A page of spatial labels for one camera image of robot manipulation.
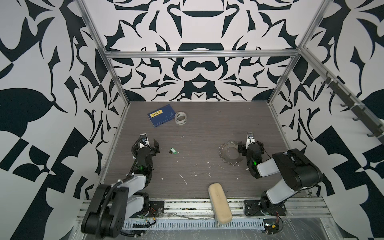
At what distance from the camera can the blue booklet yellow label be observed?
1.10m

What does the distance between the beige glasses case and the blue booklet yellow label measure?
0.54 metres

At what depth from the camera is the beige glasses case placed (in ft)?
2.31

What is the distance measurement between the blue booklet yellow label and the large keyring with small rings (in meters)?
0.41

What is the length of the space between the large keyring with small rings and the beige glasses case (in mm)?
168

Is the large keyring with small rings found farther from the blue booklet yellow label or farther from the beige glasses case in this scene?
the blue booklet yellow label

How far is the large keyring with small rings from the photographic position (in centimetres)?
91
